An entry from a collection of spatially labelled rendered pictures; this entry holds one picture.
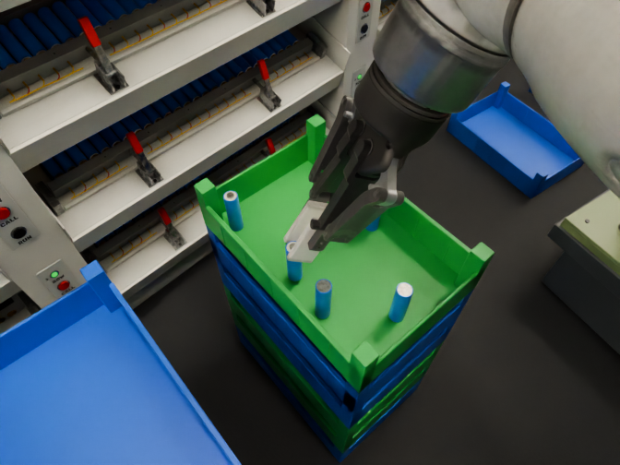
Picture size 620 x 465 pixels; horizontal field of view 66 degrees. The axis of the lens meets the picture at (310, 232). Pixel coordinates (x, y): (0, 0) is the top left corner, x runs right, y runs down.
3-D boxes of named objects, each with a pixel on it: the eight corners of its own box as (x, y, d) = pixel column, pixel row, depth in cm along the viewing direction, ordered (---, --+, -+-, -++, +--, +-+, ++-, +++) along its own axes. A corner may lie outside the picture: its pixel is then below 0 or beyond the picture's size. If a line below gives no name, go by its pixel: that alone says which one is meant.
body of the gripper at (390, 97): (471, 126, 37) (405, 202, 43) (435, 61, 42) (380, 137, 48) (393, 104, 34) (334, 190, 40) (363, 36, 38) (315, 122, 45)
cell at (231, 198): (246, 226, 64) (240, 195, 59) (234, 233, 63) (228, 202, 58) (238, 218, 65) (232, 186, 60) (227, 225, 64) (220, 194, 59)
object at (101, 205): (339, 86, 102) (357, 36, 89) (78, 253, 77) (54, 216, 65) (276, 24, 105) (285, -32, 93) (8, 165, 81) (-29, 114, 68)
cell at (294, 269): (305, 275, 59) (304, 246, 53) (293, 284, 58) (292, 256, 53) (296, 266, 59) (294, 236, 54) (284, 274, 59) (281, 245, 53)
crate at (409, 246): (475, 287, 59) (496, 251, 53) (357, 394, 52) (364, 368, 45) (316, 154, 72) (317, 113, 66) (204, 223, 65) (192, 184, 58)
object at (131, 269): (335, 149, 117) (350, 114, 105) (117, 306, 92) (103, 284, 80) (280, 94, 121) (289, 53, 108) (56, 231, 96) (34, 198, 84)
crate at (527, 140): (582, 165, 126) (597, 143, 119) (530, 199, 119) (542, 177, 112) (496, 103, 140) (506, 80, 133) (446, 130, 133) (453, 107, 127)
